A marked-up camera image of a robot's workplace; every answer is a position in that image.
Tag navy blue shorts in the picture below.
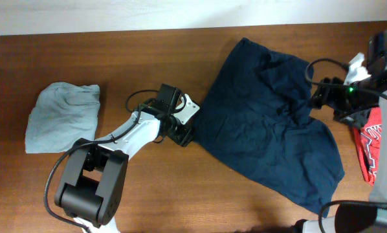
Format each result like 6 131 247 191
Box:
193 38 345 214

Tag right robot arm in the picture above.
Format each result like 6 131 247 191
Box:
295 29 387 232

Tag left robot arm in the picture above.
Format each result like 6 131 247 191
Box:
43 84 200 232

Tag red jersey with lettering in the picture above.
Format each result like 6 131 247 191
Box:
353 107 382 186

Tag light grey folded cloth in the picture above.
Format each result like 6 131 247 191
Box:
25 82 100 153

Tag left black cable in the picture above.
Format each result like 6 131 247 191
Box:
43 89 168 232

